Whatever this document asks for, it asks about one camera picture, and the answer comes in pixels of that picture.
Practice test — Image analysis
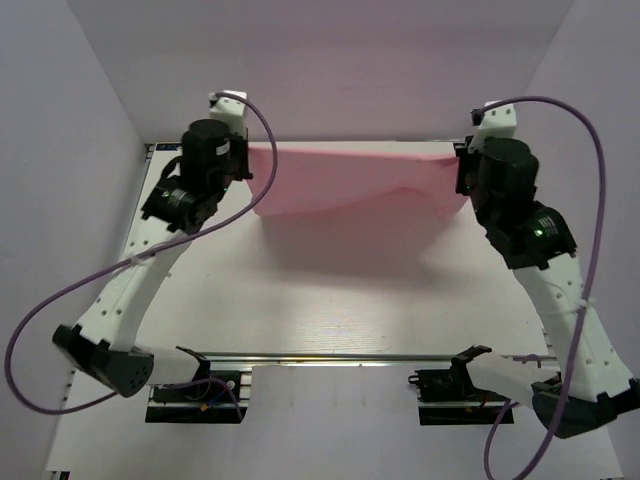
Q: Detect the pink t shirt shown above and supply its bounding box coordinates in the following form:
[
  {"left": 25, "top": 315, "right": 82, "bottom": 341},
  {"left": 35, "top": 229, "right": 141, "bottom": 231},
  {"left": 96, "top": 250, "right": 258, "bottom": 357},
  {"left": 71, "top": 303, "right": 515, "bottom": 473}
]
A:
[{"left": 254, "top": 141, "right": 466, "bottom": 219}]

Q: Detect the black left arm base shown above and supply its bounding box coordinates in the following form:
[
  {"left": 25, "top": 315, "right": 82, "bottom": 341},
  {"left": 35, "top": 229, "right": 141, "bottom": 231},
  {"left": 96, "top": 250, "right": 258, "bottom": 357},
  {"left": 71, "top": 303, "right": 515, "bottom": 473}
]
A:
[{"left": 145, "top": 347, "right": 251, "bottom": 425}]

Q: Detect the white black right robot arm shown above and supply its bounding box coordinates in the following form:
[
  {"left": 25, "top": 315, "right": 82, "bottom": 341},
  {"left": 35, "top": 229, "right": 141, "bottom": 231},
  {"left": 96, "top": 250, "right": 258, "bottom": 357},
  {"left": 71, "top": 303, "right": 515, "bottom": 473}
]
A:
[{"left": 449, "top": 137, "right": 639, "bottom": 439}]

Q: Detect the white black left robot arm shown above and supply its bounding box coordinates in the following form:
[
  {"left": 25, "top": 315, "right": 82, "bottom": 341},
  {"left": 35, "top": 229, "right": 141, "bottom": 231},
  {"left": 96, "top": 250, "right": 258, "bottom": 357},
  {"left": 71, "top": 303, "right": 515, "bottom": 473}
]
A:
[{"left": 52, "top": 119, "right": 252, "bottom": 399}]

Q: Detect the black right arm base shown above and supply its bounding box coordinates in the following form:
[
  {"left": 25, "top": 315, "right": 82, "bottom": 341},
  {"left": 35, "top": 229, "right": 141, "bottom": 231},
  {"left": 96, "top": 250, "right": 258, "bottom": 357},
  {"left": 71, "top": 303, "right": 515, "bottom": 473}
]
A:
[{"left": 408, "top": 345, "right": 506, "bottom": 426}]

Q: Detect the blue label sticker left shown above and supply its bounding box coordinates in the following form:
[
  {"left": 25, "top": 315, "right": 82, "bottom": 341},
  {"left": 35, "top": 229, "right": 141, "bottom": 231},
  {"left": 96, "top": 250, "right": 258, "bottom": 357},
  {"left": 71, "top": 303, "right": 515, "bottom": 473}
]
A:
[{"left": 155, "top": 143, "right": 181, "bottom": 151}]

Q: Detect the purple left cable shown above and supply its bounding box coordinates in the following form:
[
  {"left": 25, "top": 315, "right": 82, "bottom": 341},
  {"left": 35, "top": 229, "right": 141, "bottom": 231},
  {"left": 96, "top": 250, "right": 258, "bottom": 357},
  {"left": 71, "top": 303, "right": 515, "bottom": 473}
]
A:
[{"left": 3, "top": 92, "right": 279, "bottom": 424}]

